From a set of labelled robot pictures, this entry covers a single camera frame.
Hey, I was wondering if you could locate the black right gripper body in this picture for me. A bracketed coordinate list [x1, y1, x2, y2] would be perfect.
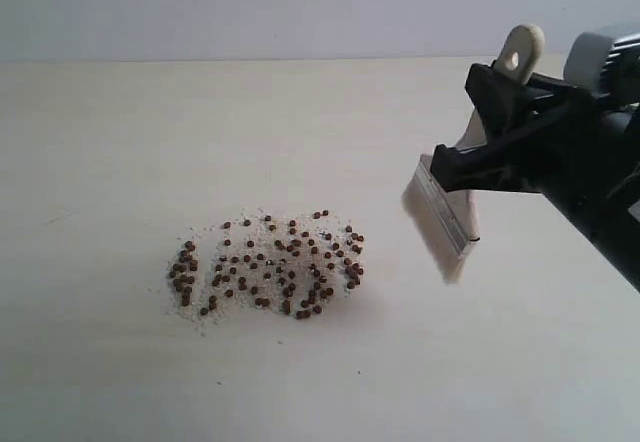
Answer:
[519, 81, 639, 287]

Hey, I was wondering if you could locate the white paint brush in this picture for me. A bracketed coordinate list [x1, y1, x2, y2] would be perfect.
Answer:
[402, 24, 545, 283]

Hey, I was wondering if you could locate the pile of brown pellets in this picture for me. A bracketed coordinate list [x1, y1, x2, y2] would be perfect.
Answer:
[136, 207, 370, 337]

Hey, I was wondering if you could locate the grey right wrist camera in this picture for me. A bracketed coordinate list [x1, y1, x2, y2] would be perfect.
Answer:
[563, 22, 639, 93]

